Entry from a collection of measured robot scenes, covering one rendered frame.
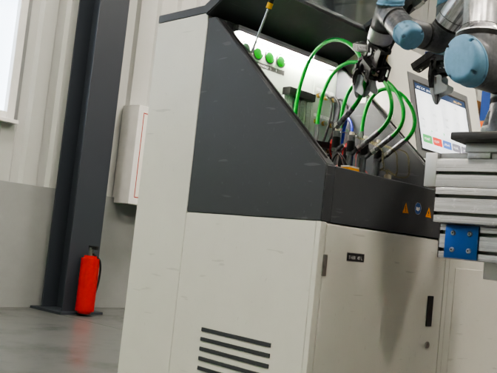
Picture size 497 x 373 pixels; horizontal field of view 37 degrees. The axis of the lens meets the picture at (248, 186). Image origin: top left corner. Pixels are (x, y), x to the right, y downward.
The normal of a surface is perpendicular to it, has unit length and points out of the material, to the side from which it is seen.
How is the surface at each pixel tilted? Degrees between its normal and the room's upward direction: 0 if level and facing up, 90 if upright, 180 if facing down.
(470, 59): 97
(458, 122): 76
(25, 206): 90
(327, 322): 90
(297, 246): 90
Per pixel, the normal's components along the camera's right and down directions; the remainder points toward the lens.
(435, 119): 0.71, -0.22
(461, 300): 0.70, 0.02
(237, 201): -0.71, -0.13
